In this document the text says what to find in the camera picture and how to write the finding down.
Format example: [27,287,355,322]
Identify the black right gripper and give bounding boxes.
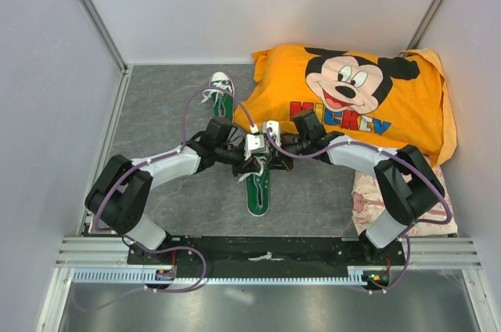
[263,134,309,172]

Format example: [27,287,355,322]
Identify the white shoelace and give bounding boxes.
[237,153,270,183]

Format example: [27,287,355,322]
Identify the green canvas sneaker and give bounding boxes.
[209,71,235,121]
[244,156,270,217]

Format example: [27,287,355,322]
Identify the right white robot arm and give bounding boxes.
[263,110,452,265]

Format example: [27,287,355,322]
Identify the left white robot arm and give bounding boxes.
[85,117,265,264]

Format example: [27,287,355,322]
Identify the orange Mickey Mouse cloth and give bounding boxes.
[234,45,457,166]

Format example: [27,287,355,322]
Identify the pink patterned white cloth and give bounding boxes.
[352,165,458,236]

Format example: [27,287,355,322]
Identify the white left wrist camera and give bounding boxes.
[244,124,267,160]

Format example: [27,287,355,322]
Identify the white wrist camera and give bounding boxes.
[244,124,267,160]
[262,121,281,147]

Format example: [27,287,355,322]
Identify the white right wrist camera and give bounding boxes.
[262,121,281,147]

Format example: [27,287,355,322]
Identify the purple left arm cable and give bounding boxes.
[92,87,258,235]

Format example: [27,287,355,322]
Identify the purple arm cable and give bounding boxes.
[265,130,453,296]
[92,87,258,235]

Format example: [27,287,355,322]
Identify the white cable tie on rail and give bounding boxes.
[248,251,283,262]

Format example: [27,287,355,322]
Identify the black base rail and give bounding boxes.
[127,236,405,267]

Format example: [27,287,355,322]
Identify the grey slotted cable duct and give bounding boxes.
[72,266,391,286]

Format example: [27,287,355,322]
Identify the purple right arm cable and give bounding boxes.
[265,130,453,296]

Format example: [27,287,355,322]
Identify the aluminium frame rail front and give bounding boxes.
[56,236,481,270]

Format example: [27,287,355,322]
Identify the left aluminium corner post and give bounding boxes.
[79,0,128,74]

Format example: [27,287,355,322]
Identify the aluminium corner post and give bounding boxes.
[406,0,470,53]
[79,0,128,74]

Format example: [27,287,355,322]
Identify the right aluminium corner post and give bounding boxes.
[406,0,470,53]

